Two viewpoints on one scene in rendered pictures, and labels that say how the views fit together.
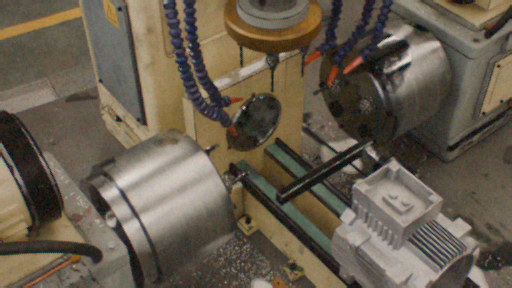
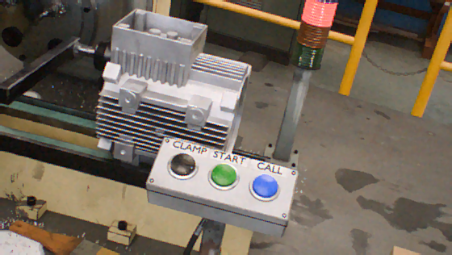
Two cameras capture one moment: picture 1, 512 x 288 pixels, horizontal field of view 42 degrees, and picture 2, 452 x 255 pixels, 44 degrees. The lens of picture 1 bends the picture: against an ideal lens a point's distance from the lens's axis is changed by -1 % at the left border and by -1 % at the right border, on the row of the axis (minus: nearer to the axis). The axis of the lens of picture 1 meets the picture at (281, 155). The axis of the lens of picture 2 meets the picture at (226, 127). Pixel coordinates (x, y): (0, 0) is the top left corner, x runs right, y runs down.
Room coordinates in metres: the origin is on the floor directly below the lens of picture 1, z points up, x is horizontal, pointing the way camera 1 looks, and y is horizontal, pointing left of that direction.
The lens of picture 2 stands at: (0.09, 0.26, 1.43)
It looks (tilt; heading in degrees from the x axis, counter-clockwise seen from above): 28 degrees down; 317
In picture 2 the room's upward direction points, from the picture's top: 11 degrees clockwise
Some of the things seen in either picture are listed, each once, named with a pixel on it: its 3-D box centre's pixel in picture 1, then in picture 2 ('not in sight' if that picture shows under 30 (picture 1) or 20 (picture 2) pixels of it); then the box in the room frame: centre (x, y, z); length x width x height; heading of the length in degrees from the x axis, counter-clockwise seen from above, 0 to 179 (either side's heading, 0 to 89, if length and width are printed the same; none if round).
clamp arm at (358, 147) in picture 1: (326, 170); (43, 67); (0.94, -0.09, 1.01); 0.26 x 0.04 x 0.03; 131
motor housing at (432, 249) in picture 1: (403, 251); (176, 107); (0.74, -0.23, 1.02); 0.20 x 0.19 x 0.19; 41
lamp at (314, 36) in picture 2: not in sight; (313, 32); (0.80, -0.58, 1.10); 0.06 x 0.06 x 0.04
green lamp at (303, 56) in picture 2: not in sight; (307, 53); (0.80, -0.58, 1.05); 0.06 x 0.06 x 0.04
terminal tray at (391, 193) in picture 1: (395, 205); (159, 48); (0.77, -0.21, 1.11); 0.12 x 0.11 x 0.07; 41
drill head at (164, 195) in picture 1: (136, 220); not in sight; (0.77, 0.27, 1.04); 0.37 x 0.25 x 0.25; 131
